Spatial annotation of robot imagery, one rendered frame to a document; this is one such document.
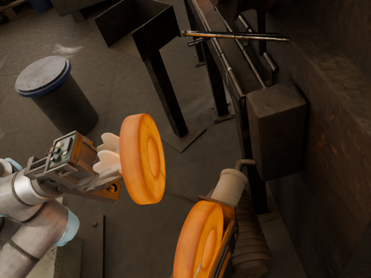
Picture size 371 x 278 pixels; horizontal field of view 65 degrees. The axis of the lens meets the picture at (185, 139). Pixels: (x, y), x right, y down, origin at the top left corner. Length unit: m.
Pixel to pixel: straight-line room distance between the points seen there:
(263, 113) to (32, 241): 0.52
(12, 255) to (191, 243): 0.38
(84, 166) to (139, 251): 0.91
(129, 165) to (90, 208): 1.17
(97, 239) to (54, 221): 0.79
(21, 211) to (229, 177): 0.42
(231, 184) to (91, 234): 1.01
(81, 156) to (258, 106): 0.33
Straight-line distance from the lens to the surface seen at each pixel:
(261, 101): 0.59
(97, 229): 1.50
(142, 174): 0.44
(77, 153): 0.52
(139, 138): 0.45
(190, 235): 0.47
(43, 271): 1.20
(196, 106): 1.78
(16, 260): 0.70
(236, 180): 0.61
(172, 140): 1.63
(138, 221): 1.44
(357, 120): 0.47
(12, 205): 0.66
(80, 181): 0.55
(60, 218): 0.70
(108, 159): 0.49
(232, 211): 0.56
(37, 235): 0.70
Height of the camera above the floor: 1.21
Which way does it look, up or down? 48 degrees down
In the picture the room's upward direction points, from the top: 21 degrees counter-clockwise
